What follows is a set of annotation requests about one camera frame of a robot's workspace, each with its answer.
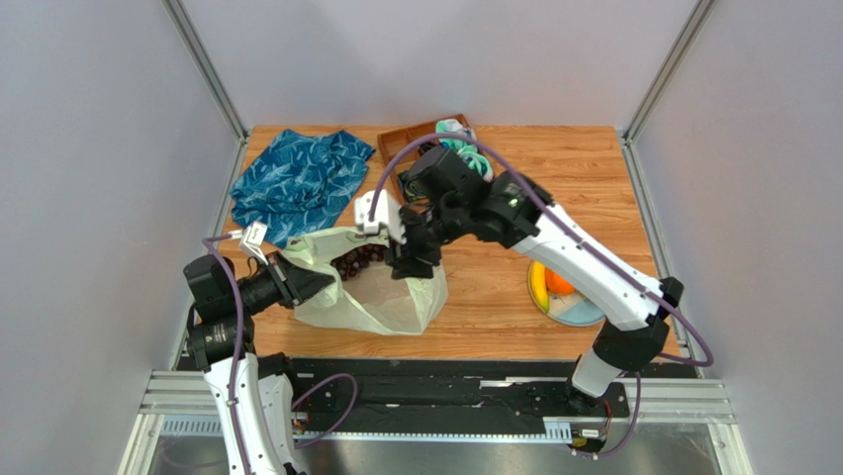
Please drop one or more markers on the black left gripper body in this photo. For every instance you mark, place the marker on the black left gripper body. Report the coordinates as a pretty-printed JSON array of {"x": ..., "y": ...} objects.
[{"x": 274, "y": 281}]

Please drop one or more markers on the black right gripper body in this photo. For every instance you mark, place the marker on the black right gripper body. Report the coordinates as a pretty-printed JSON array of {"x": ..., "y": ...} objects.
[{"x": 414, "y": 237}]

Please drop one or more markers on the teal white sock upper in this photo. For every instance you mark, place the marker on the teal white sock upper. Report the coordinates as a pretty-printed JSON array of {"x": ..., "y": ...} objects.
[{"x": 454, "y": 127}]

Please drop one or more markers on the dark green leaf rolled sock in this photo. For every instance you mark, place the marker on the dark green leaf rolled sock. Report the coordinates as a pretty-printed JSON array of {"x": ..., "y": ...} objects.
[{"x": 411, "y": 192}]

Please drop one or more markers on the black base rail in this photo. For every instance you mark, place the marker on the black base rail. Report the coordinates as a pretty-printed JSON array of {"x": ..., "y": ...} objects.
[{"x": 428, "y": 396}]

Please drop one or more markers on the teal white sock lower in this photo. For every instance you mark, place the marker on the teal white sock lower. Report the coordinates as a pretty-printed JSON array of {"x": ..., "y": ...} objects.
[{"x": 476, "y": 161}]

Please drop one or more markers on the grey aluminium frame post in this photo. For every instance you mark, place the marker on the grey aluminium frame post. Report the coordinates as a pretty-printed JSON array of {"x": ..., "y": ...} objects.
[{"x": 191, "y": 38}]

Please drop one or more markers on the teal white sock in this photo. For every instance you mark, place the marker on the teal white sock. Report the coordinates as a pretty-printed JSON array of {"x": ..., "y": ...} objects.
[
  {"x": 454, "y": 127},
  {"x": 476, "y": 161}
]

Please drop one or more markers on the translucent white plastic bag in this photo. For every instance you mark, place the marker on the translucent white plastic bag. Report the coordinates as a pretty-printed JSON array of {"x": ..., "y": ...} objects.
[{"x": 369, "y": 301}]

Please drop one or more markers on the fake yellow banana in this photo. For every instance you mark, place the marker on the fake yellow banana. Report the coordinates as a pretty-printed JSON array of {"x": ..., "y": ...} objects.
[{"x": 537, "y": 286}]

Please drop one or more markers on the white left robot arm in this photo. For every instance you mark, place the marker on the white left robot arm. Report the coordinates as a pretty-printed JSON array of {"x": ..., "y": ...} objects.
[{"x": 254, "y": 405}]

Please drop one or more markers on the fake orange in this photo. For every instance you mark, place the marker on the fake orange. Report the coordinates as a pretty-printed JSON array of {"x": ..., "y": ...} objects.
[{"x": 557, "y": 285}]

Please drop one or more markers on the blue shark print cloth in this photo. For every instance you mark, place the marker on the blue shark print cloth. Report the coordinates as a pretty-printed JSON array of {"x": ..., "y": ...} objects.
[{"x": 300, "y": 184}]

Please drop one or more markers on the right aluminium frame post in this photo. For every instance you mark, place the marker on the right aluminium frame post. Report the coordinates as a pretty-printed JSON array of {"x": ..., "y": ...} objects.
[{"x": 669, "y": 67}]

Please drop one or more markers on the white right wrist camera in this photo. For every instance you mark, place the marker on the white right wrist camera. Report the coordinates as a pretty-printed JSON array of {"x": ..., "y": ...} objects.
[{"x": 378, "y": 211}]

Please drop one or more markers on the cream and blue plate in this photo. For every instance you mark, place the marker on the cream and blue plate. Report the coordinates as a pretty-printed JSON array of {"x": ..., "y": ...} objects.
[{"x": 573, "y": 310}]

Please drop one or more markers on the wooden compartment tray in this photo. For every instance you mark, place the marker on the wooden compartment tray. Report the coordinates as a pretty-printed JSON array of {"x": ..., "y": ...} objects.
[{"x": 391, "y": 142}]

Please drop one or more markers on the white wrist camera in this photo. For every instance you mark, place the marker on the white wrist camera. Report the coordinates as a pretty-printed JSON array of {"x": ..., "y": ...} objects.
[
  {"x": 378, "y": 211},
  {"x": 251, "y": 239}
]

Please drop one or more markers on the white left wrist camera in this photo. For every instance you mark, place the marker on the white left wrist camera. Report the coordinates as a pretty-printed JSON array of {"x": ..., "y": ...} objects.
[{"x": 251, "y": 239}]

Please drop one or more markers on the fake dark grape bunch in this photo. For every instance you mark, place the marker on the fake dark grape bunch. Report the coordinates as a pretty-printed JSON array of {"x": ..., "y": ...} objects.
[{"x": 353, "y": 262}]

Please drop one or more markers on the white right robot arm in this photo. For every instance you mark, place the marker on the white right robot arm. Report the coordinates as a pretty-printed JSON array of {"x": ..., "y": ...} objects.
[{"x": 516, "y": 213}]

